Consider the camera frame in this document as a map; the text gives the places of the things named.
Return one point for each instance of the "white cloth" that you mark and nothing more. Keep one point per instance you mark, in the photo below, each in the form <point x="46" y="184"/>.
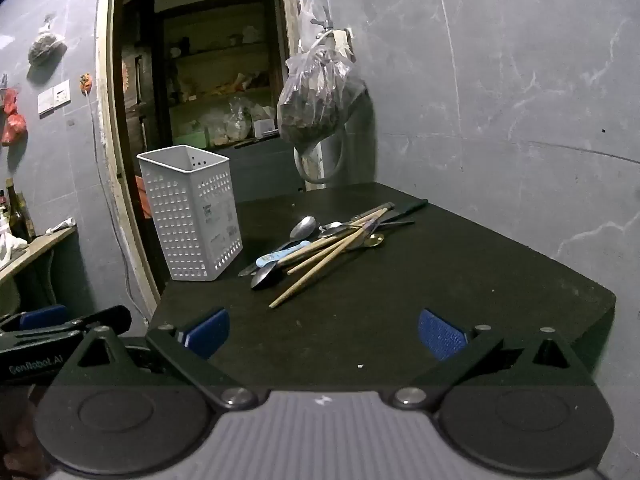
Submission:
<point x="12" y="250"/>

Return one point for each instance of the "wooden kitchen counter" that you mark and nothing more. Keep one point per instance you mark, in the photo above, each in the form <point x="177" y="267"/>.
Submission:
<point x="45" y="245"/>

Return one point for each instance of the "white box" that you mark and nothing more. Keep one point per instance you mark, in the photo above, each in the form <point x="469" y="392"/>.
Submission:
<point x="263" y="127"/>

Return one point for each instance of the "white perforated utensil basket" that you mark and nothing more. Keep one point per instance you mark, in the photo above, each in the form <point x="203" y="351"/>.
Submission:
<point x="190" y="210"/>

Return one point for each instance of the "large dark bottle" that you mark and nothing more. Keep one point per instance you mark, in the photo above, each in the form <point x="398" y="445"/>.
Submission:
<point x="17" y="215"/>

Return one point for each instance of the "storage shelf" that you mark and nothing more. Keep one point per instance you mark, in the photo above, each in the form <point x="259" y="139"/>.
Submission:
<point x="220" y="53"/>

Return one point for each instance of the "clear bag of food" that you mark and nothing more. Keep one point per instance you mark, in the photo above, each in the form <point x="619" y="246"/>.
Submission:
<point x="232" y="125"/>

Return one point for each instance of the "dark wooden door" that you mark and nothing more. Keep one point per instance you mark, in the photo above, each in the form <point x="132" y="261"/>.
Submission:
<point x="142" y="85"/>

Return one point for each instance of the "white tube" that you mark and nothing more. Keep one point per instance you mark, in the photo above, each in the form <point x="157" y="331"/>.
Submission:
<point x="60" y="225"/>

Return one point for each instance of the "gold spoon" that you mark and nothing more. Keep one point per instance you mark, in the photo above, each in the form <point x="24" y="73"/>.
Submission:
<point x="373" y="240"/>

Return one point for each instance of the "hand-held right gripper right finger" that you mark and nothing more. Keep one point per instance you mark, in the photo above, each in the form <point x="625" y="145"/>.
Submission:
<point x="440" y="335"/>

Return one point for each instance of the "clear bag of dried goods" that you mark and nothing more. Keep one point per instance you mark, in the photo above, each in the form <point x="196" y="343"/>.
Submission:
<point x="312" y="105"/>

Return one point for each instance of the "red plastic bag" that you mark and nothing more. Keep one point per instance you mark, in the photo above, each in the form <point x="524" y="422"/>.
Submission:
<point x="12" y="127"/>

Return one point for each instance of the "grey cabinet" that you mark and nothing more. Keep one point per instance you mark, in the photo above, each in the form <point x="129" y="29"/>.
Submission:
<point x="265" y="170"/>

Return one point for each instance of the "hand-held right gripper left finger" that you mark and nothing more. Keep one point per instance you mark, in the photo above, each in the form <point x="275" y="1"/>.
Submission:
<point x="210" y="332"/>

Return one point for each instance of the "dark slim utensil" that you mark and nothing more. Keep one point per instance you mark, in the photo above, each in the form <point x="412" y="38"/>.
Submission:
<point x="400" y="223"/>

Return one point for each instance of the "orange paper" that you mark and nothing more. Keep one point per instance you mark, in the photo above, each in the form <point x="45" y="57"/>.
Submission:
<point x="142" y="197"/>

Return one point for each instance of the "green box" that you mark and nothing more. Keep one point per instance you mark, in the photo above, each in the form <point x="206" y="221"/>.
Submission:
<point x="190" y="139"/>

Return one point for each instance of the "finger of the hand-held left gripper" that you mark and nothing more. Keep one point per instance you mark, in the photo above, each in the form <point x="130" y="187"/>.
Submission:
<point x="107" y="317"/>
<point x="45" y="316"/>

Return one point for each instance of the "small hanging plastic bag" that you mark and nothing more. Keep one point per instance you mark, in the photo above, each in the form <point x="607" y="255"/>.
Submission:
<point x="46" y="47"/>

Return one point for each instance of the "wall socket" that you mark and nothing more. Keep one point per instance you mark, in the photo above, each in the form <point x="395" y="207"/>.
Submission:
<point x="55" y="96"/>

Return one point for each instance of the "metal wall hook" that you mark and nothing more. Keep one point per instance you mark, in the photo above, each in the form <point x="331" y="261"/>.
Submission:
<point x="325" y="25"/>

